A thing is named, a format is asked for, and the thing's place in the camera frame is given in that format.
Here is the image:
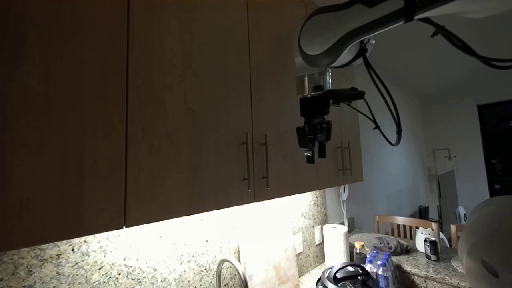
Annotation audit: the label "small glass bottle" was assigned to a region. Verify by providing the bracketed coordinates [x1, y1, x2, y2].
[353, 242, 366, 265]

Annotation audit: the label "woven placemat with cloth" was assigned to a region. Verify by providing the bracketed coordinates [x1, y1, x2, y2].
[348, 234, 414, 257]

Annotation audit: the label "wooden chair right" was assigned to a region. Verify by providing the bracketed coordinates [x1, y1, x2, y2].
[374, 215, 440, 241]

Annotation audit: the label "chrome faucet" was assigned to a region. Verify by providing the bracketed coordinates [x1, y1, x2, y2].
[214, 257, 248, 288]

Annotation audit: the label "cabinet door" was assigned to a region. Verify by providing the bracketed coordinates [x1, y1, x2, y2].
[329, 70, 364, 188]
[248, 0, 331, 194]
[126, 0, 249, 220]
[0, 0, 128, 250]

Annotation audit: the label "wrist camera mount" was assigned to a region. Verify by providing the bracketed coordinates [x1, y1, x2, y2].
[313, 89, 364, 106]

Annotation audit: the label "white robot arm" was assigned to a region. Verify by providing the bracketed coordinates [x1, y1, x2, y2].
[296, 0, 512, 164]

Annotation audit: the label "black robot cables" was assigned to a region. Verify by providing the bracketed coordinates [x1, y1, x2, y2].
[340, 15, 512, 150]

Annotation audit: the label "blue water bottles pack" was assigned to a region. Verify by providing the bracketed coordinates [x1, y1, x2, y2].
[364, 250, 395, 288]

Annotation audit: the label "white paper towel roll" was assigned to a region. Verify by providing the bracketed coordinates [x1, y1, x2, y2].
[323, 225, 350, 266]

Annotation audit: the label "wall phone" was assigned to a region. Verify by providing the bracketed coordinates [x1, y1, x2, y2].
[339, 185, 350, 206]

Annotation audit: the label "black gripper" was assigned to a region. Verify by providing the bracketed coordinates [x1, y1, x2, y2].
[296, 95, 331, 164]

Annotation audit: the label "white handheld device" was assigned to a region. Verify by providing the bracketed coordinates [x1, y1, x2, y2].
[414, 228, 449, 262]

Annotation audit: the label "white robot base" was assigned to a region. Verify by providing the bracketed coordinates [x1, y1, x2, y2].
[457, 196, 512, 288]

